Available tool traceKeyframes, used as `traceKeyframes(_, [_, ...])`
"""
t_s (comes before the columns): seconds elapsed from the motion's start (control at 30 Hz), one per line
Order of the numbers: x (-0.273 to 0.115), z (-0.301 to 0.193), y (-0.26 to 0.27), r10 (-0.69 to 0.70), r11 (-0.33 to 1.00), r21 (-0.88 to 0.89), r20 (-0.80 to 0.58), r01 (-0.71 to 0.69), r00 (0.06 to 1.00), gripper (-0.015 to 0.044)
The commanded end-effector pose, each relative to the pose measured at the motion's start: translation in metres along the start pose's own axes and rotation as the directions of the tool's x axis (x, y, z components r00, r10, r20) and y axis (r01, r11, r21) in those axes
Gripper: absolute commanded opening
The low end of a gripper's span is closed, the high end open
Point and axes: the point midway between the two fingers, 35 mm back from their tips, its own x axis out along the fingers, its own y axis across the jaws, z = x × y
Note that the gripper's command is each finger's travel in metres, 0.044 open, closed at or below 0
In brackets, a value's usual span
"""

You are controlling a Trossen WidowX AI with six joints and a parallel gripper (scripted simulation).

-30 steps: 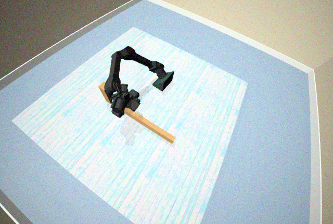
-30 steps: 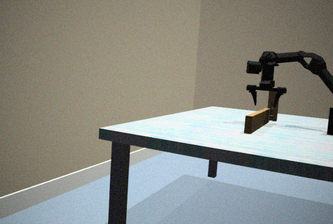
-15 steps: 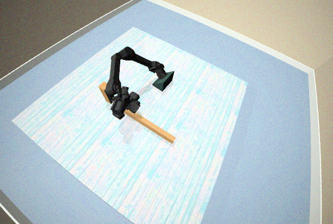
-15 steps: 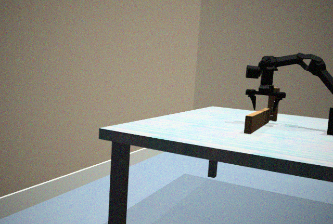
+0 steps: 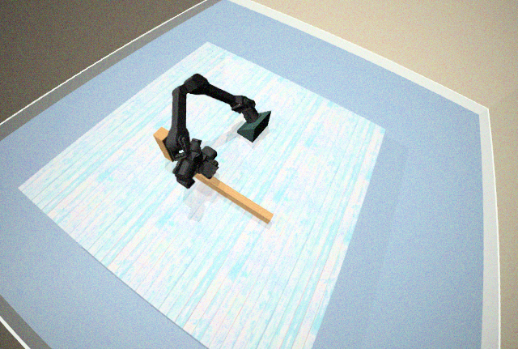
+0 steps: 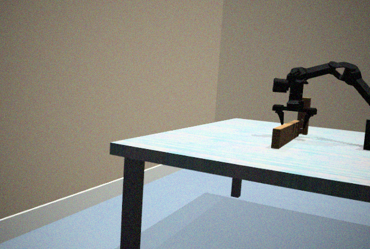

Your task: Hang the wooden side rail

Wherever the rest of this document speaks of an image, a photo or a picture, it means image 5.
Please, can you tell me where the wooden board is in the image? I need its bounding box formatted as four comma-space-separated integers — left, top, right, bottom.
195, 174, 274, 223

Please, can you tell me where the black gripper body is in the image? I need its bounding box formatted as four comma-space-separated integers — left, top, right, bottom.
176, 146, 217, 189

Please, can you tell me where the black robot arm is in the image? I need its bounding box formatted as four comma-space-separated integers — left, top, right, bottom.
166, 74, 261, 183

